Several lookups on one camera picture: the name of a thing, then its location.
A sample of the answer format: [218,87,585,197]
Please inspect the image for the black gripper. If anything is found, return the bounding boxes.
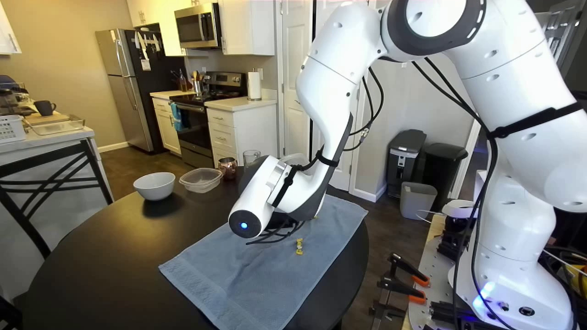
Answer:
[255,219,303,245]

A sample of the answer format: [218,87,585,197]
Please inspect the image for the yellow food pieces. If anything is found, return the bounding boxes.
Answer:
[296,239,305,258]

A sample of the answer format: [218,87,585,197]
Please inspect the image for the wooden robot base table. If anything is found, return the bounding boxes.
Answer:
[402,214,455,330]

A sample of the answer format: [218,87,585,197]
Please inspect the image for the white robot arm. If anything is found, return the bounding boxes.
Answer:
[228,0,587,330]

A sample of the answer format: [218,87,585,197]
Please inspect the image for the blue towel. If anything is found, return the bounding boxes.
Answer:
[160,197,367,330]

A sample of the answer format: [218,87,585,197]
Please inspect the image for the white ceramic bowl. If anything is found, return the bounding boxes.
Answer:
[134,173,176,203]

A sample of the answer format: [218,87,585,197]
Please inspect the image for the paper towel roll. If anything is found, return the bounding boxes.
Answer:
[248,72,262,102]

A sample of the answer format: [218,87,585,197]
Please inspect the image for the glass jar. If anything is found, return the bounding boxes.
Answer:
[242,149,261,173]

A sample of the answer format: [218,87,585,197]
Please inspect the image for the black orange clamp upper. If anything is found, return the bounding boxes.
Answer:
[389,254,429,287]

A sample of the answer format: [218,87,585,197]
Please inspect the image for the black orange clamp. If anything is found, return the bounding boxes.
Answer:
[378,278,426,305]
[389,254,429,287]

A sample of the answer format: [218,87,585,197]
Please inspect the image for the black orange clamp lower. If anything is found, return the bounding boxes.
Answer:
[378,278,426,305]

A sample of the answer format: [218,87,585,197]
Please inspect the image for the black stove oven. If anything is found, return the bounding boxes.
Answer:
[171,72,246,168]

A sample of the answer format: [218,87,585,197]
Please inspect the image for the small grey bin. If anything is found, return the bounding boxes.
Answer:
[400,182,437,221]

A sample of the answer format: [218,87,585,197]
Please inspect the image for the black trash can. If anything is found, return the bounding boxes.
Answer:
[385,129,468,212]

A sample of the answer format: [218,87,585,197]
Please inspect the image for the round black table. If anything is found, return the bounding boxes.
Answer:
[13,177,371,330]

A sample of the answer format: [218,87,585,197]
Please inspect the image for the white upper cabinets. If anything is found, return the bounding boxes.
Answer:
[127,0,275,58]

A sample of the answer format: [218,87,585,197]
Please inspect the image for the stainless microwave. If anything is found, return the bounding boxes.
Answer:
[174,0,222,50]

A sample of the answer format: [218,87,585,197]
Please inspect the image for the stainless steel refrigerator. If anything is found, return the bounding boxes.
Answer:
[96,27,184,155]

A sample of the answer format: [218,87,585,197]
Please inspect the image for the black chair right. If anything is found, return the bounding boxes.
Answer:
[0,137,116,263]

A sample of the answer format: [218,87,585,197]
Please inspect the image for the black mug on counter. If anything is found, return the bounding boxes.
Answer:
[35,102,57,116]

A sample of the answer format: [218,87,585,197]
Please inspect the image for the white kitchen counter cabinet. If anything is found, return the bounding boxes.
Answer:
[0,113,94,164]

